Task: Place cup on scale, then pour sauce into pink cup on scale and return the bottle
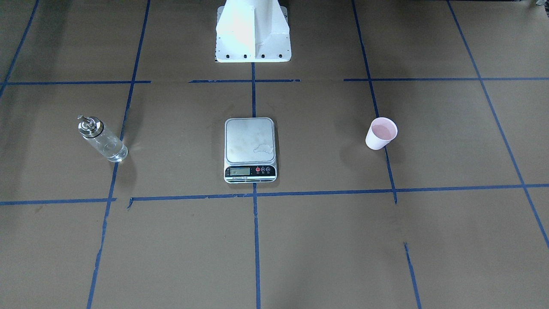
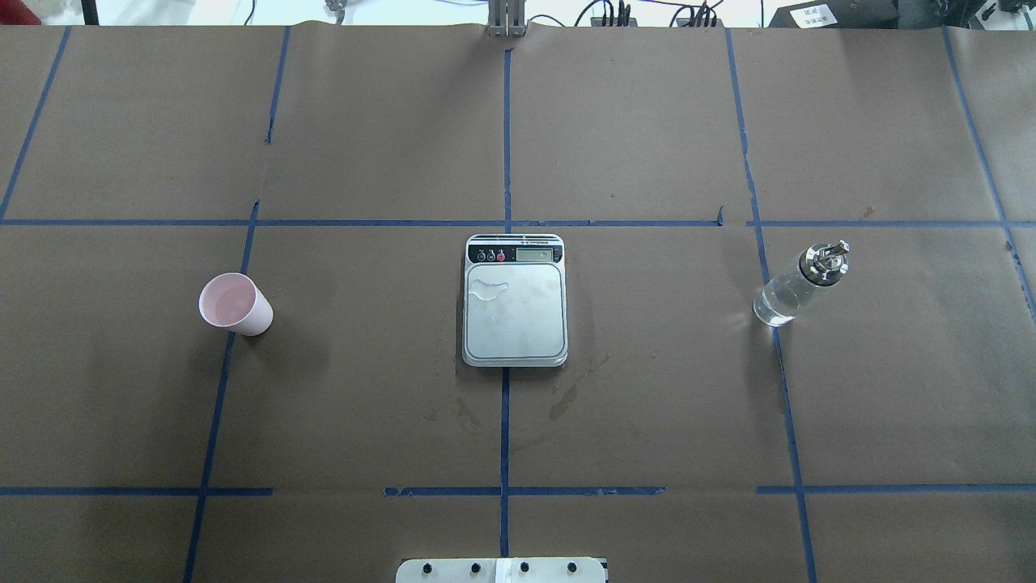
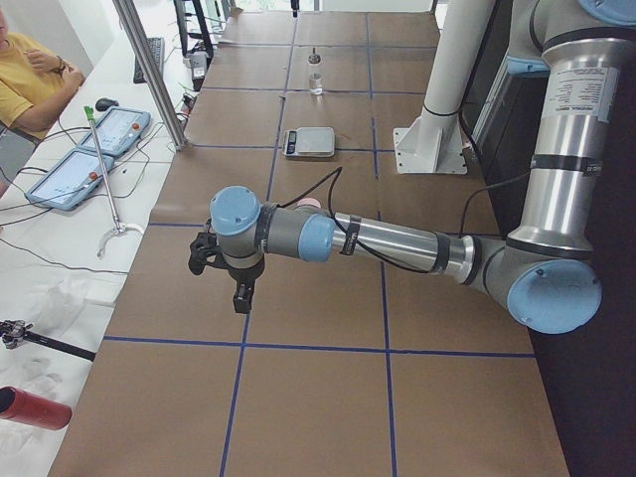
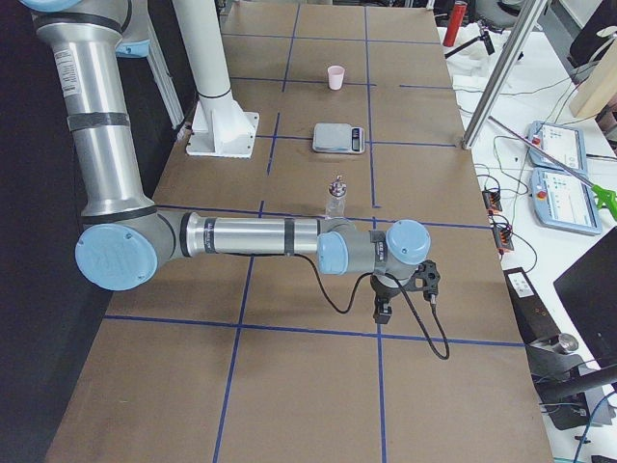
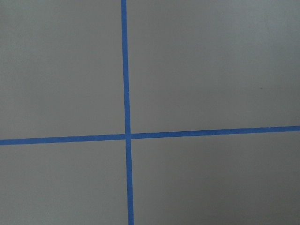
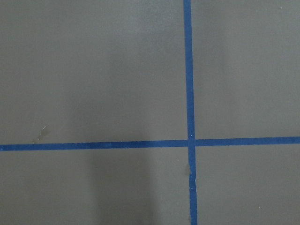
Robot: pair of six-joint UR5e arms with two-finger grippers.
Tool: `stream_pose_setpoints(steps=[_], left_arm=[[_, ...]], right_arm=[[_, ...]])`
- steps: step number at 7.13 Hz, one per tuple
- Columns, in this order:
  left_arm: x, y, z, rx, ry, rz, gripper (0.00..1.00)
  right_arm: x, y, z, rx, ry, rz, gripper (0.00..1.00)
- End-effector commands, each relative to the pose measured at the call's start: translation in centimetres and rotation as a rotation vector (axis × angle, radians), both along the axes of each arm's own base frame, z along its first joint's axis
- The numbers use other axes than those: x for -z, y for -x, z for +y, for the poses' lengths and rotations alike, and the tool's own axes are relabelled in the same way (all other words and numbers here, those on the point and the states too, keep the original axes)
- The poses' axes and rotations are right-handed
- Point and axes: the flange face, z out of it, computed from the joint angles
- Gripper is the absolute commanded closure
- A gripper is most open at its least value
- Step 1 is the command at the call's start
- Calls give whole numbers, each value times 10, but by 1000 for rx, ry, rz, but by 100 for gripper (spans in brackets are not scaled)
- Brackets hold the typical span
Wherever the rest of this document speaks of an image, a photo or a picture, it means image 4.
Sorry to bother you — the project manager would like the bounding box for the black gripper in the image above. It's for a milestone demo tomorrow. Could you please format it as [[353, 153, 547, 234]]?
[[370, 274, 406, 324]]

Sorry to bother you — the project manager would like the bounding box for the glass sauce bottle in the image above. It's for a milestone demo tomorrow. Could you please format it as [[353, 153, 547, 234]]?
[[325, 175, 347, 218]]

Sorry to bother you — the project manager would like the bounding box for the pink paper cup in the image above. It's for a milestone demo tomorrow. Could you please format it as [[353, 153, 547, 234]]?
[[327, 65, 345, 91]]

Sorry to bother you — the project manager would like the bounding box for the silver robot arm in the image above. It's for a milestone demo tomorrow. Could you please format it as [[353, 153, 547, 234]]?
[[28, 1, 440, 324]]

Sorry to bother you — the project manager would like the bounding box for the silver kitchen scale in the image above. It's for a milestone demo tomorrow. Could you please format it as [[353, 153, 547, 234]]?
[[312, 123, 364, 154]]

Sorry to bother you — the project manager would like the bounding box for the orange connector block lower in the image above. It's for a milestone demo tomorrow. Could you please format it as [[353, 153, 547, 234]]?
[[492, 223, 514, 255]]

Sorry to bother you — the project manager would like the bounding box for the orange connector block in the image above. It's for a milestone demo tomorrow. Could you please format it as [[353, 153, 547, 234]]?
[[492, 223, 514, 255], [481, 189, 502, 214]]

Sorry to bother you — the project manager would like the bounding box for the black box with buttons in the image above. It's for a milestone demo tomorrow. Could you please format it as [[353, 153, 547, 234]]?
[[503, 267, 561, 344]]

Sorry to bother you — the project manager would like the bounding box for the orange connector block upper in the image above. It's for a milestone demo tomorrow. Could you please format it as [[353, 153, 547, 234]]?
[[481, 189, 502, 214]]

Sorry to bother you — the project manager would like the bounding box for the black monitor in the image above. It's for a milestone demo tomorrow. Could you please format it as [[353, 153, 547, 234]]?
[[553, 230, 617, 367]]

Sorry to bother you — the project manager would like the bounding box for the lower teach pendant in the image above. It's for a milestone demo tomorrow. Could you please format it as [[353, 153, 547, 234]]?
[[530, 168, 603, 235]]

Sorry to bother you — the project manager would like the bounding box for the teach pendant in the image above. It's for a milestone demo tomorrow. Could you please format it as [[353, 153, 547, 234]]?
[[530, 168, 603, 235], [527, 121, 587, 174]]

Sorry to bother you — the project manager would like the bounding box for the upper teach pendant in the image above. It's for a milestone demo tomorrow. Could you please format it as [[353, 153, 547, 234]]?
[[527, 121, 587, 174]]

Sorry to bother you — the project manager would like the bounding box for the black tripod rod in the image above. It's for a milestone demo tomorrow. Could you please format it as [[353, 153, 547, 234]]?
[[444, 20, 495, 59]]

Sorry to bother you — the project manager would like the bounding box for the red cylinder can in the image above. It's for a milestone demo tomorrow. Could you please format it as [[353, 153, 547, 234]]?
[[443, 0, 468, 47]]

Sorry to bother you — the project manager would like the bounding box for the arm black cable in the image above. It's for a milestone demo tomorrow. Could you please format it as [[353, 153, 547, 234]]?
[[226, 251, 451, 361]]

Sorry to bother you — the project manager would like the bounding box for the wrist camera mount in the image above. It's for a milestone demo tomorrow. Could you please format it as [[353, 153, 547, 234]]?
[[404, 259, 441, 307]]

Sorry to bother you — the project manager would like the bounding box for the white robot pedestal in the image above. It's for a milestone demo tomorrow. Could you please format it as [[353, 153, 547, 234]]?
[[173, 0, 259, 158]]

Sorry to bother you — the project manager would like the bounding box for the green handled reacher grabber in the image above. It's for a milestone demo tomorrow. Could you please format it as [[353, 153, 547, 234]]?
[[488, 116, 617, 220]]

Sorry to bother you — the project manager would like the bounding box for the aluminium frame post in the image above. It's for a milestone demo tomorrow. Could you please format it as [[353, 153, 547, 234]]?
[[461, 0, 549, 150]]

